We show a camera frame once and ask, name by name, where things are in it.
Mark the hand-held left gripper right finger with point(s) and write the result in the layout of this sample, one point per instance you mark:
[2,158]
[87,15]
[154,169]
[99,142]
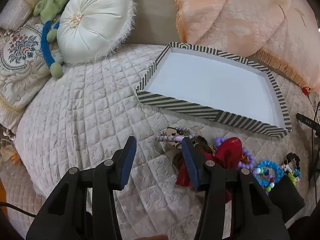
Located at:
[190,160]

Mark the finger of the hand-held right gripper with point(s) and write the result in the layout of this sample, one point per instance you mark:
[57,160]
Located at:
[306,121]

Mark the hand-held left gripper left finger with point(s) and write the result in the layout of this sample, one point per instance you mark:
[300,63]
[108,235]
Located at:
[128,160]

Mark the red scrunchie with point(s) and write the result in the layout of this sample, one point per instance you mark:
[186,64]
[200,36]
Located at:
[230,150]

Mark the striped shallow tray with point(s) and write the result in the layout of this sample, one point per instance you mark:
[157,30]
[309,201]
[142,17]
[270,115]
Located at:
[212,85]

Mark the black fuzzy scrunchie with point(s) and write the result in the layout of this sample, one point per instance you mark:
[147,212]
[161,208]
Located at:
[287,197]

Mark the quilted cream bedspread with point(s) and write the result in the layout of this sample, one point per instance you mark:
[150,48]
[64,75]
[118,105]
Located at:
[87,105]

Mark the peach fringed blanket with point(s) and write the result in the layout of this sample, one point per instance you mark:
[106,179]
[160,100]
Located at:
[237,17]

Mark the round white fringed cushion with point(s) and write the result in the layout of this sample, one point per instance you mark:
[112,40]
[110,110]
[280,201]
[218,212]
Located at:
[95,22]

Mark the taupe upholstered headboard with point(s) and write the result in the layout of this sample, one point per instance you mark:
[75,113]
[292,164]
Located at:
[155,12]

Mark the floral embroidered pillow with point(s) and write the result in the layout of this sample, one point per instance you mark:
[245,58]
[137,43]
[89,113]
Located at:
[20,50]

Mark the green and blue plush toy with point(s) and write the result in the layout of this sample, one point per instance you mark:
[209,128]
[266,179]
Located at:
[53,3]

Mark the beige striped pillow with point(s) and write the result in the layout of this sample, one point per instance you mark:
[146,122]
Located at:
[15,12]

